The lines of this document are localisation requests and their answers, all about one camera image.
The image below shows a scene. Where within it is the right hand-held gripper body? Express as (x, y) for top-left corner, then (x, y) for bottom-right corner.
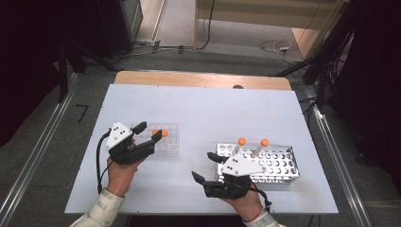
(204, 154), (268, 201)

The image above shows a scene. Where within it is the aluminium floor rail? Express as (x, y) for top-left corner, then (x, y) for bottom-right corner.
(304, 84), (374, 227)
(0, 72), (80, 227)

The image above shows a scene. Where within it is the wooden table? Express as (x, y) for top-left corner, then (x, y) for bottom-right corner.
(113, 70), (292, 92)

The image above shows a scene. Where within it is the black metal stand with cables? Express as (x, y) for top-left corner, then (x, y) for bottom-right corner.
(273, 0), (358, 112)

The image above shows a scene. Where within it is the dark cabinet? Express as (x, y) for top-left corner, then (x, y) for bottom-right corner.
(96, 0), (144, 61)

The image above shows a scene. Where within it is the clear acrylic tube rack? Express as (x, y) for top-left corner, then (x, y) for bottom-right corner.
(130, 122), (181, 155)

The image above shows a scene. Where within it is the dark curtain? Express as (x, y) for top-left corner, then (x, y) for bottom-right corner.
(329, 0), (401, 193)
(0, 0), (107, 148)

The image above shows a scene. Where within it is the grey power strip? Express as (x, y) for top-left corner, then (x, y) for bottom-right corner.
(134, 39), (162, 49)

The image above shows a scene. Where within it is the person's right hand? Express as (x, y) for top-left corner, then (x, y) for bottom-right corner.
(220, 185), (265, 223)

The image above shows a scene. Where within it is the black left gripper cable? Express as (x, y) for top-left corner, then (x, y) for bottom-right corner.
(96, 131), (112, 195)

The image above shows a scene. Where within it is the black hanging cable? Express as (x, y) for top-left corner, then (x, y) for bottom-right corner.
(196, 0), (217, 51)

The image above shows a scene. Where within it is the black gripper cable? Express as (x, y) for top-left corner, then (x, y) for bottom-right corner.
(96, 131), (112, 195)
(250, 184), (273, 213)

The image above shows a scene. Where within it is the light wooden furniture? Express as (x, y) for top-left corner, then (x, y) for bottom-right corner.
(193, 0), (349, 61)

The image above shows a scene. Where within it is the perforated metal tube rack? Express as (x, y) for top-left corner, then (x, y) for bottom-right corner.
(216, 142), (301, 185)

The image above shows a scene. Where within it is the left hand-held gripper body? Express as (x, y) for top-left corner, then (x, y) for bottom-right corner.
(104, 121), (144, 166)

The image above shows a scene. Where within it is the white floor cable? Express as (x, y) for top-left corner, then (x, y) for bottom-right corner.
(258, 40), (295, 57)

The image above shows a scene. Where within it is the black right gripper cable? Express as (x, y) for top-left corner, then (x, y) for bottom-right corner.
(250, 184), (273, 213)

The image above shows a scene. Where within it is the person's left hand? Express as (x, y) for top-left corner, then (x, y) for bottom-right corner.
(106, 158), (145, 199)

